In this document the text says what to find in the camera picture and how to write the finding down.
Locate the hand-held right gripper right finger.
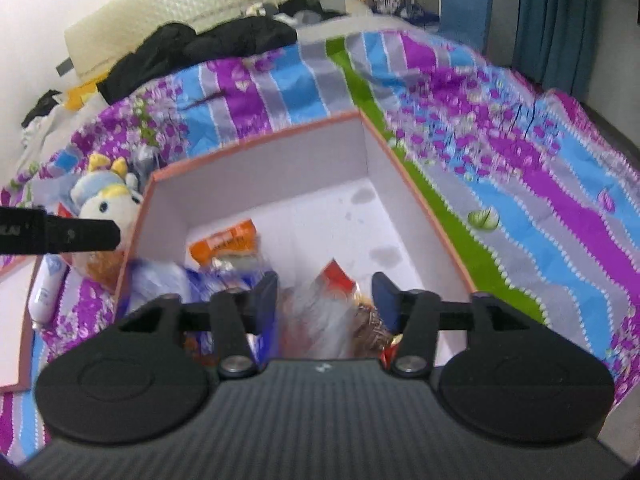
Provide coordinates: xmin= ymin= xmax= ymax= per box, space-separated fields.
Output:
xmin=372 ymin=271 xmax=531 ymax=377

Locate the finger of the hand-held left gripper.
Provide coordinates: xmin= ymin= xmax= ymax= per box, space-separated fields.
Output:
xmin=42 ymin=212 xmax=122 ymax=254

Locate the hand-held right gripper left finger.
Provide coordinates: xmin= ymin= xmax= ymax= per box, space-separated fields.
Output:
xmin=117 ymin=270 xmax=280 ymax=379

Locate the red label snack packet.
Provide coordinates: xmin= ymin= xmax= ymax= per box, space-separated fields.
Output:
xmin=279 ymin=257 xmax=367 ymax=359

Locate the orange snack packet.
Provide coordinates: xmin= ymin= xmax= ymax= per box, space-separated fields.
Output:
xmin=187 ymin=218 xmax=262 ymax=274

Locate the blue cookie packet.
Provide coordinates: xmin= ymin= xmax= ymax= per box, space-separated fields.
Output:
xmin=124 ymin=258 xmax=279 ymax=362

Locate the pink cardboard box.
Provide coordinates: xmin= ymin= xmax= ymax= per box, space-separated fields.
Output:
xmin=114 ymin=110 xmax=479 ymax=367

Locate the gold foil snack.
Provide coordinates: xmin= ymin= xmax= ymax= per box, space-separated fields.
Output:
xmin=350 ymin=300 xmax=397 ymax=357

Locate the yellow white plush toy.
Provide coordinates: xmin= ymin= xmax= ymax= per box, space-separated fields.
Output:
xmin=69 ymin=153 xmax=147 ymax=292

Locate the red foil snack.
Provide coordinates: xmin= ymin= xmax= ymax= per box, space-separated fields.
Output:
xmin=379 ymin=334 xmax=402 ymax=367

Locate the white plastic bottle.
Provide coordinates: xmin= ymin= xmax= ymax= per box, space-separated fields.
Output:
xmin=28 ymin=254 xmax=69 ymax=329

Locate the white cloth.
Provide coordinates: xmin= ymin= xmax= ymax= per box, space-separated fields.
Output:
xmin=20 ymin=102 xmax=72 ymax=162

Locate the pink box lid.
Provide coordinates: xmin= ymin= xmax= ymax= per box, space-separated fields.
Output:
xmin=0 ymin=254 xmax=44 ymax=394

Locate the black cloth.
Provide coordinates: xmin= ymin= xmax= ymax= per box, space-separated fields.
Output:
xmin=21 ymin=89 xmax=64 ymax=129

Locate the yellow pillow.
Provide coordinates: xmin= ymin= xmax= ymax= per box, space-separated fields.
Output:
xmin=64 ymin=79 xmax=105 ymax=112

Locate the floral striped blanket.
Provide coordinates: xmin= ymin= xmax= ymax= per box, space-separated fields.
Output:
xmin=0 ymin=26 xmax=640 ymax=466

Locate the black jacket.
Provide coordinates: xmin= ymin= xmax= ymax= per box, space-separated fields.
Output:
xmin=96 ymin=22 xmax=299 ymax=107

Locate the grey bed sheet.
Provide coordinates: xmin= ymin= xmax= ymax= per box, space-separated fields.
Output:
xmin=295 ymin=9 xmax=437 ymax=47

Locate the group of small bottles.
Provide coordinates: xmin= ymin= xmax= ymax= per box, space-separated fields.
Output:
xmin=369 ymin=0 xmax=427 ymax=17

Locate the blue padded board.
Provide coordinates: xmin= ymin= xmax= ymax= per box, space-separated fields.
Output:
xmin=437 ymin=0 xmax=496 ymax=54

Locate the blue curtain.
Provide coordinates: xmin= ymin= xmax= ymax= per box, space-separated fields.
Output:
xmin=512 ymin=0 xmax=604 ymax=107

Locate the black cord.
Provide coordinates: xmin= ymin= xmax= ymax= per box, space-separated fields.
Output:
xmin=182 ymin=90 xmax=229 ymax=111

